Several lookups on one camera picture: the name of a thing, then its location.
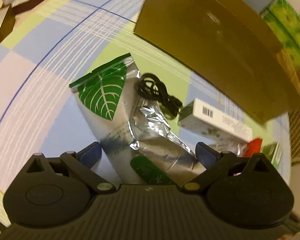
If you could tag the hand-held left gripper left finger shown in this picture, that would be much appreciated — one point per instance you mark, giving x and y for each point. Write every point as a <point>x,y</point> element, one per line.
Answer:
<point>90,153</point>

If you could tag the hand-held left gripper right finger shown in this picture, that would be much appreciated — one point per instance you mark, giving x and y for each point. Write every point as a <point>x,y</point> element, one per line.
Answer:
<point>206,153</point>

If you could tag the clear packet with metal hook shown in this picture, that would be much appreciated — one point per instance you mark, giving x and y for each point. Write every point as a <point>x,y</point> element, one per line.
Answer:
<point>230,146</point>

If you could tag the silver pouch with green leaf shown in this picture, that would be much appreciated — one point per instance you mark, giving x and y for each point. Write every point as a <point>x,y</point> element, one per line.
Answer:
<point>145,135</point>

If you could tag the small green box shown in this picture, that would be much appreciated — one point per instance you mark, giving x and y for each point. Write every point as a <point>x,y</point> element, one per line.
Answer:
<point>273,155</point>

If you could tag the brown cardboard box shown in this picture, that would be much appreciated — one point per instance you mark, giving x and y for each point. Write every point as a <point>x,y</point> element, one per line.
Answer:
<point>215,47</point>

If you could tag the checked cloth desktop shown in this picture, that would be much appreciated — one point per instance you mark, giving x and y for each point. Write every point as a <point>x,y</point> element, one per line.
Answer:
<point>40,80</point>

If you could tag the long white green medicine box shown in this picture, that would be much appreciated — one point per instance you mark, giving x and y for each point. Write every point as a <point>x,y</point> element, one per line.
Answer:
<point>210,121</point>

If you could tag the small red packet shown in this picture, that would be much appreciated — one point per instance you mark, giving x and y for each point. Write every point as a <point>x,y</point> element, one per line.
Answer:
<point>252,146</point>

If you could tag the stack of green tissue packs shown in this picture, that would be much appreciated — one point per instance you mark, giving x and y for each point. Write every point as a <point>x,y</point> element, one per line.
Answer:
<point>290,25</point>

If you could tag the white and dark open box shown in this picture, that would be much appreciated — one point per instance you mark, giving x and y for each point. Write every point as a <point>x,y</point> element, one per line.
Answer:
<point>0,21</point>

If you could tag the dark red box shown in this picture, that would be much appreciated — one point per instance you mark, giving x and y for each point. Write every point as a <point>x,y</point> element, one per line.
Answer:
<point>27,3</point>

